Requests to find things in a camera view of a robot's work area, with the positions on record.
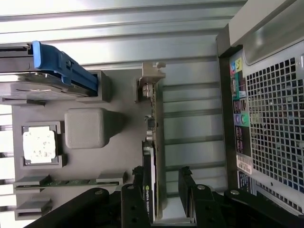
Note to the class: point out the green RAM stick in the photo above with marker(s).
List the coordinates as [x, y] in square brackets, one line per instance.
[71, 183]

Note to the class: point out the grey parts rack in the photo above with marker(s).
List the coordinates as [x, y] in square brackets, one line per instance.
[83, 128]

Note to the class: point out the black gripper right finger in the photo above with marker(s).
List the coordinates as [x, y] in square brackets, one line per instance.
[204, 206]

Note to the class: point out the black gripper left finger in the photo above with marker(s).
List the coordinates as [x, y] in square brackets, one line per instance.
[133, 209]

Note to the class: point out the silver CPU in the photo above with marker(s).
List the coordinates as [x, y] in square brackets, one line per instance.
[39, 147]

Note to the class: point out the open black PC case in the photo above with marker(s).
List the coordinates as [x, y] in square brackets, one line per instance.
[273, 118]

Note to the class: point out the hard disk with blue caddy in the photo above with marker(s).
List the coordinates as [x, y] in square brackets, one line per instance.
[78, 76]

